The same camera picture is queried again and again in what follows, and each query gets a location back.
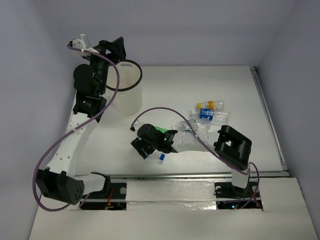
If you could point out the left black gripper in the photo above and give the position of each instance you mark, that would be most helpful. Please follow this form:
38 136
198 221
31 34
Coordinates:
110 50

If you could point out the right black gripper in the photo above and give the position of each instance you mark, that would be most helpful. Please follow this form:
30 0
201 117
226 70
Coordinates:
138 143

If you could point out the green plastic bottle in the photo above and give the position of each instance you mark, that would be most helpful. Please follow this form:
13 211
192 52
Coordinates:
162 130

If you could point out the clear bottle blue label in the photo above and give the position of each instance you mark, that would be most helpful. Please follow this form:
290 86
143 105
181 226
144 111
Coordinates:
214 116

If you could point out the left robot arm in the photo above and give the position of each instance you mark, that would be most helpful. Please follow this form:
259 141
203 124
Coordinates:
55 173

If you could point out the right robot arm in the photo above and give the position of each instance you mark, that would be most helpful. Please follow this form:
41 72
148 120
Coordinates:
226 144

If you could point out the white bin black rim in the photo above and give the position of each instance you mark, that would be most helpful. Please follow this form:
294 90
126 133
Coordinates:
129 98

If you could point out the clear bottle lemon label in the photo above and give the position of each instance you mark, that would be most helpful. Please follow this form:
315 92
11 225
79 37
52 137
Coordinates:
198 125

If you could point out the clear bottle yellow cap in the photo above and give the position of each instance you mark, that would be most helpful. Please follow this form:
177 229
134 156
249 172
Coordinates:
218 105

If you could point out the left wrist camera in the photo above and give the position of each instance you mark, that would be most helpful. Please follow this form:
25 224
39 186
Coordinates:
80 44

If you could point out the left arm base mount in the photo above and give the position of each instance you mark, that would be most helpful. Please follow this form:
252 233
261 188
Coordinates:
112 197

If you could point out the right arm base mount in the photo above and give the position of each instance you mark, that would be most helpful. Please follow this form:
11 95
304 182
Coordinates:
229 197

